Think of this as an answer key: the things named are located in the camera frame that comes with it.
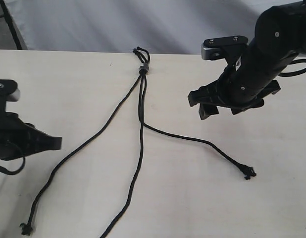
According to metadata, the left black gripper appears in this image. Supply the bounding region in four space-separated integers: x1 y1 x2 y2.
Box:
0 97 62 160

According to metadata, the black stand pole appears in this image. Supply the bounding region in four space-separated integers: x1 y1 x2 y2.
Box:
0 0 28 50

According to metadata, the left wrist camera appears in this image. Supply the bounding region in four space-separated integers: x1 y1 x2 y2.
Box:
0 79 20 102

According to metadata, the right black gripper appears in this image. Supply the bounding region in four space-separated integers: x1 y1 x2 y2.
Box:
188 45 296 119

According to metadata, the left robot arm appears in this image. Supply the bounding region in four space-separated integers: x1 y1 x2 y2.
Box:
0 98 62 161

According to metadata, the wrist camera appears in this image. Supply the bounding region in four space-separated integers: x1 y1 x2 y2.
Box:
201 35 248 61
0 79 20 102

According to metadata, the grey backdrop cloth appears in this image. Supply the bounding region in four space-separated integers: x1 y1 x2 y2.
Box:
0 0 306 57

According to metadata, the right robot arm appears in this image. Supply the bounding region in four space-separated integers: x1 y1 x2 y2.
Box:
188 0 306 119

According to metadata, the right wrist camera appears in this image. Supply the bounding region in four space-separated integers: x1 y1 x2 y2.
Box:
201 35 248 61

